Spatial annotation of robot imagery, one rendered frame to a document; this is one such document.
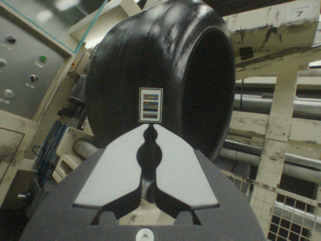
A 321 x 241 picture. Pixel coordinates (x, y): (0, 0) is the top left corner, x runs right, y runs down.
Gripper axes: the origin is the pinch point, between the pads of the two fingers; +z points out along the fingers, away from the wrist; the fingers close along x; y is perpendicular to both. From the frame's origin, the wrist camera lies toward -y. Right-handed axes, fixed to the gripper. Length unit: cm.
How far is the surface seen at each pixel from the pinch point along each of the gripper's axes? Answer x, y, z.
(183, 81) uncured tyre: 5.7, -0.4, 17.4
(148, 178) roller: -0.6, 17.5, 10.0
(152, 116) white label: -0.1, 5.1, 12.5
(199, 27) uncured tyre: 9.5, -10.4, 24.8
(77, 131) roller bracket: -25.0, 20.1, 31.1
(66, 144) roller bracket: -27.4, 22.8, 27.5
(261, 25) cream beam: 48, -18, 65
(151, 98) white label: -0.2, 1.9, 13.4
